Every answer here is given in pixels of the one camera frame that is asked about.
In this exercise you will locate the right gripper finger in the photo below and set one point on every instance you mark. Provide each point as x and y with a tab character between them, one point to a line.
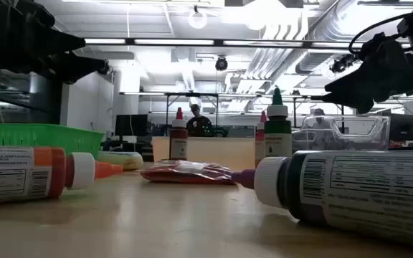
364	102
353	84

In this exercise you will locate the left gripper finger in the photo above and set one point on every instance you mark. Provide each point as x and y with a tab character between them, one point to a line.
74	68
63	42

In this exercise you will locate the green food colouring bottle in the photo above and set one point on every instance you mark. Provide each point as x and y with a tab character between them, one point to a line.
277	132

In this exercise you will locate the purple food colouring bottle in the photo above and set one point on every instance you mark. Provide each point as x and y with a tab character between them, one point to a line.
353	193

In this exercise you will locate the teal and cream toy donut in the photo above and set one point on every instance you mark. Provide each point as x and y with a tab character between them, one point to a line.
127	161

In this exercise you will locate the pink red colouring bottle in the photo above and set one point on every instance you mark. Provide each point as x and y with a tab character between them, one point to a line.
260	143

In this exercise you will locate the orange food colouring bottle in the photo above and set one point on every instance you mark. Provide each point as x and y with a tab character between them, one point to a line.
13	172

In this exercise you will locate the dark red colouring bottle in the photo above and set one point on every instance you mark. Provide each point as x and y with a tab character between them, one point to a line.
178	143

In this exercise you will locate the red candy packet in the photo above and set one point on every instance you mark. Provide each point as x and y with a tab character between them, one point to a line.
185	173

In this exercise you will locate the clear plastic bin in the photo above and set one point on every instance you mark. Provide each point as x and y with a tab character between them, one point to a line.
371	136

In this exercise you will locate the black computer monitor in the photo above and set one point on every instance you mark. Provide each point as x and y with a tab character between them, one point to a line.
403	127
131	125

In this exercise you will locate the person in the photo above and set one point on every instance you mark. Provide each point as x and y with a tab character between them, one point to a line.
319	123
199	125

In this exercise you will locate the green plastic basket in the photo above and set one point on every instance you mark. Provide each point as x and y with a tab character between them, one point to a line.
31	136

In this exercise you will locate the orange translucent plastic bin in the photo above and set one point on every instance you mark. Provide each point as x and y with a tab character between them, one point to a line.
221	150

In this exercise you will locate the black workstation frame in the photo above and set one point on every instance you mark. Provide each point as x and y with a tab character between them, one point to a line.
192	94

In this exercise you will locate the round black ceiling camera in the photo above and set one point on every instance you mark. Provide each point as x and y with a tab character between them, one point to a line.
221	64

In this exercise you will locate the black aluminium rig frame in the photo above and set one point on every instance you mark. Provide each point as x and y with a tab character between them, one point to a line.
221	42

